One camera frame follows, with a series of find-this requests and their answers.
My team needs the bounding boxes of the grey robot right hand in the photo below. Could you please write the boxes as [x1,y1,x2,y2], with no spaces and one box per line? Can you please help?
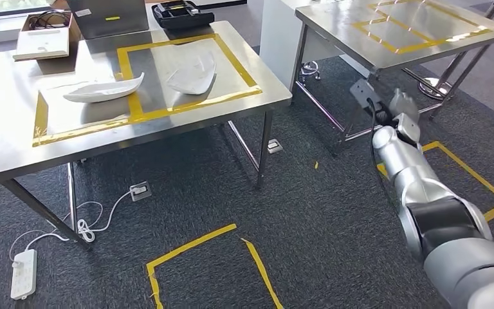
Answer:
[389,88,421,126]

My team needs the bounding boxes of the long white curved panel part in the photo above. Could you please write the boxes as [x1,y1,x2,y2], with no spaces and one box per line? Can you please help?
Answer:
[62,71,146,104]
[165,51,217,96]

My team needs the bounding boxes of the steel workbench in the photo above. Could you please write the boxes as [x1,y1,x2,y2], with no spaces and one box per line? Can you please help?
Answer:
[291,0,494,149]
[0,20,294,251]

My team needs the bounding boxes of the chrome stool base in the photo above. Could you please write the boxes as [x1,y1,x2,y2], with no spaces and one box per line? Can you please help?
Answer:
[418,77,455,102]
[298,60,322,82]

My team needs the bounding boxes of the yellow bench tape square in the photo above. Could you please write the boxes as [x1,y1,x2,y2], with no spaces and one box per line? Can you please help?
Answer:
[32,90,142,149]
[116,33,264,125]
[351,0,493,55]

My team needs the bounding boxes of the yellow floor tape square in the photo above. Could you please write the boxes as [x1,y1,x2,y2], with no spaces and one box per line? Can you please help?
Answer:
[145,223,285,309]
[376,140,494,223]

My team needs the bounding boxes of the white cabinet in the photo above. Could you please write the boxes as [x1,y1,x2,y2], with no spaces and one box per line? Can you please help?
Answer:
[258,0,347,93]

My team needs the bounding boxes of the black case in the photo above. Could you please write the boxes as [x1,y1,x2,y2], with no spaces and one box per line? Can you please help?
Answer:
[151,0,215,30]

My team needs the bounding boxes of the grey metal box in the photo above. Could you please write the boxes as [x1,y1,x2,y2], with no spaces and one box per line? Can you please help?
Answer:
[66,0,151,41]

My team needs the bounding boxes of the brown cardboard box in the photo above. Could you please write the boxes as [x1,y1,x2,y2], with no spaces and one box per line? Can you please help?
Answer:
[12,10,82,62]

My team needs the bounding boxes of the white power strip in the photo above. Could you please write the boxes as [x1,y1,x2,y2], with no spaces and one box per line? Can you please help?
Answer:
[10,248,38,301]

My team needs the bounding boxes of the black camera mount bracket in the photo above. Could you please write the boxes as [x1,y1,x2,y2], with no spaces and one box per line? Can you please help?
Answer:
[349,78,395,124]

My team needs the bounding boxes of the white cable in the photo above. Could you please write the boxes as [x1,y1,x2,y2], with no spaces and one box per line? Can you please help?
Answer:
[8,189,134,262]

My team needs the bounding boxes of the black cables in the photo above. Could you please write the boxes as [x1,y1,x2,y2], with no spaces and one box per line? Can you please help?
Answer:
[28,10,71,31]

